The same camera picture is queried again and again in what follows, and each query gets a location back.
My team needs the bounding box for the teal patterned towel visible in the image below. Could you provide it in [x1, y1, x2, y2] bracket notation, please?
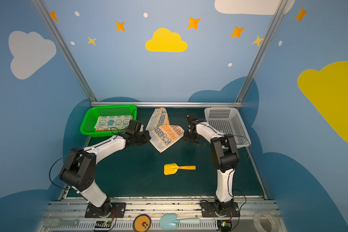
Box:
[94, 115, 132, 130]

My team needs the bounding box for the beige lettered towel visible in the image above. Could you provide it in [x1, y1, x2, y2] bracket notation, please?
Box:
[146, 107, 184, 153]

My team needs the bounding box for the white plastic basket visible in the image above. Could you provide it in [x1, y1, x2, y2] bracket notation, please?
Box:
[204, 107, 251, 148]

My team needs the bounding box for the green plastic basket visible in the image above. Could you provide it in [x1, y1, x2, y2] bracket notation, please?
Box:
[80, 104, 137, 138]

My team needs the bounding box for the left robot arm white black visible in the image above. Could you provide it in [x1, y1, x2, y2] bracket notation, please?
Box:
[59, 120, 151, 218]

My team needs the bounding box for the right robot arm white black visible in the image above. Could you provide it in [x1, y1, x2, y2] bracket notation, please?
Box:
[184, 114, 240, 217]

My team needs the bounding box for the yellow toy shovel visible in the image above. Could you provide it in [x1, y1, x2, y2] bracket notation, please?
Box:
[163, 163, 196, 176]

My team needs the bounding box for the orange black round disc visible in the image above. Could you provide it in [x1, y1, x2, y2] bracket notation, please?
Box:
[132, 214, 152, 232]

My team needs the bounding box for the light blue toy shovel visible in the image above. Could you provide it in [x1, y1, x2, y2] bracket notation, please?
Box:
[159, 213, 201, 231]

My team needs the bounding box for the left electronics board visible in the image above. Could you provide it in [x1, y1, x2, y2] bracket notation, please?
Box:
[93, 220, 113, 232]

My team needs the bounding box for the electronics board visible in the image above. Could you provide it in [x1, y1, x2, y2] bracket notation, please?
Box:
[93, 220, 113, 232]
[216, 220, 232, 232]

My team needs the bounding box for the right electronics board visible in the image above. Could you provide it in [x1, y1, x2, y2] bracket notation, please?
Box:
[216, 220, 232, 232]

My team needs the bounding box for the clear tape roll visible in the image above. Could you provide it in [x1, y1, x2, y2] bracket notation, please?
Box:
[253, 212, 280, 232]

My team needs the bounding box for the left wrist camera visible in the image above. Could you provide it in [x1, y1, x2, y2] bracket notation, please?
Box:
[128, 120, 144, 132]

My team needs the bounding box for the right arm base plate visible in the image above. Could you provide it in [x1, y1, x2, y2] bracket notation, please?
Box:
[199, 201, 240, 218]

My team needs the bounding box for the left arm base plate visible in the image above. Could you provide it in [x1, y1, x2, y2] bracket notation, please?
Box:
[85, 202, 126, 218]

